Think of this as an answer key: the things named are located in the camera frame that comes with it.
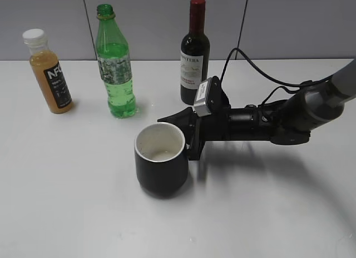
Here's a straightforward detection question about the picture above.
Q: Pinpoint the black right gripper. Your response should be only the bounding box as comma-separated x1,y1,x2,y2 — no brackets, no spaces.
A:
157,76,231,161

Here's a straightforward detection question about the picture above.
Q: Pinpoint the black mug white interior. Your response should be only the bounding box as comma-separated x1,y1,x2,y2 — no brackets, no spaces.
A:
134,122,189,197

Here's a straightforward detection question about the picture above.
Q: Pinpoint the green sprite bottle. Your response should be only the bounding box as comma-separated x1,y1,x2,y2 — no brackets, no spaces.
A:
95,4,136,118

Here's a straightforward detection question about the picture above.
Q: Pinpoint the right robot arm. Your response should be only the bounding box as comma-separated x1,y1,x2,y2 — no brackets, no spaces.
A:
159,60,355,161

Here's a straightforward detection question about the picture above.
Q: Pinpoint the red wine bottle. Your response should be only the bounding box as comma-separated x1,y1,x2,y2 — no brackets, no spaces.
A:
180,0,210,105

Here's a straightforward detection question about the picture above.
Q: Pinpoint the orange juice bottle white cap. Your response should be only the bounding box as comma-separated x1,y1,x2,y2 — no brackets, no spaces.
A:
22,28,73,114

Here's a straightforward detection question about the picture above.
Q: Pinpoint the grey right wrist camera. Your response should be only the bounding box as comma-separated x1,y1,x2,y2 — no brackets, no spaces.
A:
193,77,212,117

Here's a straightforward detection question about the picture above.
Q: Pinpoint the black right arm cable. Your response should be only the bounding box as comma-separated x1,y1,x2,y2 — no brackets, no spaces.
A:
219,47,332,106

